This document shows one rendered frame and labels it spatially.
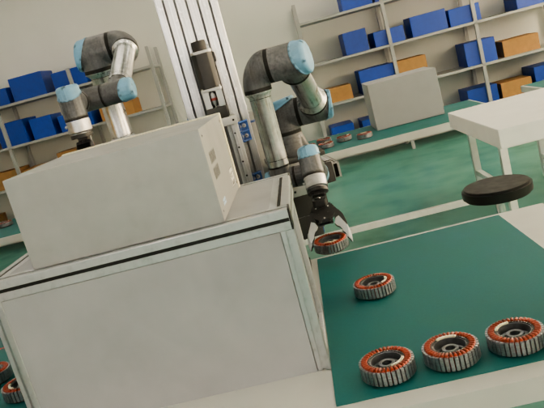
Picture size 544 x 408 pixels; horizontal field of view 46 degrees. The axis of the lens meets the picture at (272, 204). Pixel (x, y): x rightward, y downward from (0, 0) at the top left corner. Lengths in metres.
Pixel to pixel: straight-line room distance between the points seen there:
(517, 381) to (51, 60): 8.16
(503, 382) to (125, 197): 0.82
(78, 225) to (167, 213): 0.19
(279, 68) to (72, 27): 6.84
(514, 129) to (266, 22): 7.41
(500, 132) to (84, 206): 0.84
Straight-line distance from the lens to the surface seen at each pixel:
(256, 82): 2.20
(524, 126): 1.15
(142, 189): 1.38
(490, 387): 1.28
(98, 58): 2.54
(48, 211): 1.44
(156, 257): 1.38
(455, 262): 1.88
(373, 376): 1.32
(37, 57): 9.04
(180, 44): 2.73
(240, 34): 8.46
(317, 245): 2.03
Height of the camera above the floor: 1.40
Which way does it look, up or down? 12 degrees down
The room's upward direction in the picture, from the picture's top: 15 degrees counter-clockwise
